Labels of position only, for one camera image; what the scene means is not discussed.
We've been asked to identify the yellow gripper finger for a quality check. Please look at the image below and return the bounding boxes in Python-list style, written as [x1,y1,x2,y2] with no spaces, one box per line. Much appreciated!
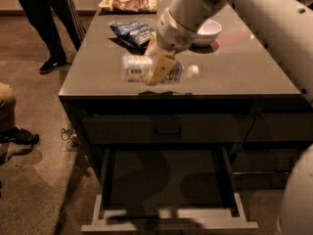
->
[146,56,176,85]

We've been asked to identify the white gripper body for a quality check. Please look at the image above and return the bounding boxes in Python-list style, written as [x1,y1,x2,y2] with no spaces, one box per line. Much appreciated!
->
[145,37,175,58]

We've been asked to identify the clear plastic water bottle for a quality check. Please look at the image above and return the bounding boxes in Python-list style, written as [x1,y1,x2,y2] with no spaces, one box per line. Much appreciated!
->
[121,53,200,84]

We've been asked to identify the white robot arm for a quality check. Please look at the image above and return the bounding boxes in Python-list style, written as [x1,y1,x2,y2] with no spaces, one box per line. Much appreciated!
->
[147,0,313,235]

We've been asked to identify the closed top drawer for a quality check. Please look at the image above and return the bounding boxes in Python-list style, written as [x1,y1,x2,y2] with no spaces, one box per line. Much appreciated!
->
[81,115,253,145]

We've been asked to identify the open middle drawer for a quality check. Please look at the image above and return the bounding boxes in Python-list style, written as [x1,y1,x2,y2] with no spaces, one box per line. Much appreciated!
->
[81,148,258,235]

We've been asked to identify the blue chip bag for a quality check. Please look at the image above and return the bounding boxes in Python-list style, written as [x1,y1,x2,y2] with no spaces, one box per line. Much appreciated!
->
[110,23,156,48]

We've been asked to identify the brown snack bag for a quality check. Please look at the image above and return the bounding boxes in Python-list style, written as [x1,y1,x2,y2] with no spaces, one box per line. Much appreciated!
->
[99,0,157,14]

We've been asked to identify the white ceramic bowl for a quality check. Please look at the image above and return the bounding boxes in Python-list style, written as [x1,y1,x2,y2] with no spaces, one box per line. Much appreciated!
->
[193,20,222,47]

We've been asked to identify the right cabinet drawers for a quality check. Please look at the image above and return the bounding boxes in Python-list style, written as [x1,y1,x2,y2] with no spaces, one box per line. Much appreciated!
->
[232,98,313,190]

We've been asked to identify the standing person black trousers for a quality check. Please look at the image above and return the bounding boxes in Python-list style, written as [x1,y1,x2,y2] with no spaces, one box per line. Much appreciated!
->
[18,0,86,74]

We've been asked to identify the seated person leg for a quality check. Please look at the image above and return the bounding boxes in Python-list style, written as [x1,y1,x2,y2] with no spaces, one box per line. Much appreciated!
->
[0,83,39,146]

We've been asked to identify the cable bundle on floor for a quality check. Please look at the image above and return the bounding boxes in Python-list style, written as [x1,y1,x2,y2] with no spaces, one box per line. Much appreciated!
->
[60,124,81,153]

